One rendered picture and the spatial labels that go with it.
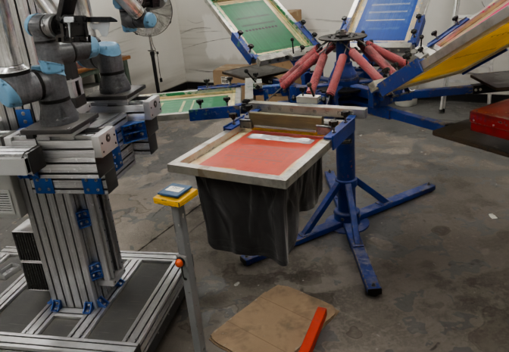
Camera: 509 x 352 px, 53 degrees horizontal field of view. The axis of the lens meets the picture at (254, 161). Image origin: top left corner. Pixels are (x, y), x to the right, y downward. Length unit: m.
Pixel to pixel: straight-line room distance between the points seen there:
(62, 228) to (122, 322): 0.54
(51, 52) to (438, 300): 2.28
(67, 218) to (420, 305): 1.86
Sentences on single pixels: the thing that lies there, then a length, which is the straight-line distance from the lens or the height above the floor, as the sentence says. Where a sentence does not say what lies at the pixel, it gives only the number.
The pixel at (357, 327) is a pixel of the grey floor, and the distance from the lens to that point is 2.82.
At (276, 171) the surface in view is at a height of 0.96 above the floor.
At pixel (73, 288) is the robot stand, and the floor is 0.34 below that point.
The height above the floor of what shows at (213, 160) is 0.96.
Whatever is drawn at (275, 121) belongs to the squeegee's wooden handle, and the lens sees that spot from 2.62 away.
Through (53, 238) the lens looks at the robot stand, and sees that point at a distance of 2.69.
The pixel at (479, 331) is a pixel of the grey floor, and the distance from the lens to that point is 2.88.
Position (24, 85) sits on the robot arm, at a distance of 2.07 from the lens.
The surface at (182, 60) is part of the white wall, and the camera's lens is 8.12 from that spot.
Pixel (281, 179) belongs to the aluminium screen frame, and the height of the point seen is 0.99.
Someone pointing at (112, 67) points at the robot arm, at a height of 1.38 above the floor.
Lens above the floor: 1.80
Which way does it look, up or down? 21 degrees down
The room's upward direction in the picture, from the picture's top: 5 degrees counter-clockwise
